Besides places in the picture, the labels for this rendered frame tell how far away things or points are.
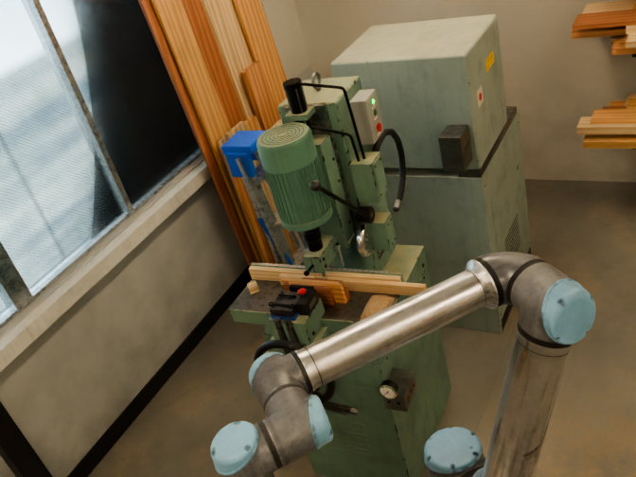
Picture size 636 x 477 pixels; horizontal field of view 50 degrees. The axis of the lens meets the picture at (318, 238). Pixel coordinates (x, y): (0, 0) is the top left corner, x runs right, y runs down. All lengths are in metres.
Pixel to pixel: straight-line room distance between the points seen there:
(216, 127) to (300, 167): 1.60
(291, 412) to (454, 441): 0.69
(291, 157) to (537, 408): 1.02
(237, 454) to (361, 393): 1.30
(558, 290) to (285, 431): 0.59
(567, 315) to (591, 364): 1.89
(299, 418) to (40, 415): 2.12
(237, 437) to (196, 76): 2.55
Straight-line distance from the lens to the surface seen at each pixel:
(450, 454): 1.84
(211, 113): 3.63
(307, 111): 2.21
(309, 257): 2.30
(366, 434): 2.67
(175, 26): 3.51
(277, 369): 1.37
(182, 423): 3.50
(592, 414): 3.10
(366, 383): 2.45
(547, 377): 1.50
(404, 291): 2.30
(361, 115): 2.31
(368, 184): 2.31
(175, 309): 3.74
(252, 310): 2.44
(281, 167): 2.09
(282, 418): 1.27
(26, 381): 3.17
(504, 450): 1.63
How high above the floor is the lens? 2.33
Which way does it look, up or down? 32 degrees down
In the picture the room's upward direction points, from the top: 16 degrees counter-clockwise
